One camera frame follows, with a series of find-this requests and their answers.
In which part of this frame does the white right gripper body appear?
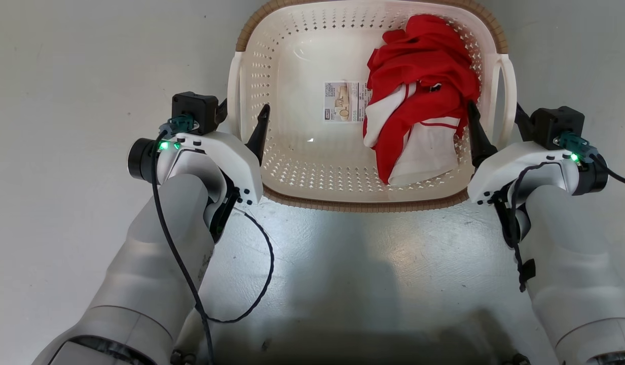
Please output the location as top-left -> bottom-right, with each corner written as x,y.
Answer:
466,141 -> 610,206

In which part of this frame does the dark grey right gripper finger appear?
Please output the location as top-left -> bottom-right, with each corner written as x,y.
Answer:
466,101 -> 498,168
514,102 -> 536,143

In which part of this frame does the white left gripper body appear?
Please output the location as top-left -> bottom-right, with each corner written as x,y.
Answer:
127,131 -> 265,206

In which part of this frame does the white plastic laundry basket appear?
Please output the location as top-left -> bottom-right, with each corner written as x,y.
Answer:
227,0 -> 519,213

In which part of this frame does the paper product label sticker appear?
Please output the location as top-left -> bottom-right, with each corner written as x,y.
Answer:
323,81 -> 370,124

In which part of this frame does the red and white garment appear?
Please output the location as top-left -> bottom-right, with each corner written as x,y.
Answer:
362,14 -> 482,187

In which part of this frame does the braided black right arm cable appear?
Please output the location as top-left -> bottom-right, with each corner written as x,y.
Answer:
501,161 -> 561,293

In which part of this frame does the braided black arm cable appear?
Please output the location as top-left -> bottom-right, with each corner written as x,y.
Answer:
197,205 -> 276,324
501,161 -> 561,293

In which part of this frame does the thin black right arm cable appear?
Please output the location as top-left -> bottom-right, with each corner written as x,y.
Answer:
560,133 -> 625,189

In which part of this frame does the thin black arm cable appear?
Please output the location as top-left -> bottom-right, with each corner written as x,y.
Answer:
560,133 -> 625,189
151,116 -> 215,365

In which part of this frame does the braided black left arm cable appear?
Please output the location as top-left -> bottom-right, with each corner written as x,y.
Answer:
197,205 -> 276,324

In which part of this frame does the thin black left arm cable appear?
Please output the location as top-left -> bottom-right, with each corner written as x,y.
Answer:
151,116 -> 215,365

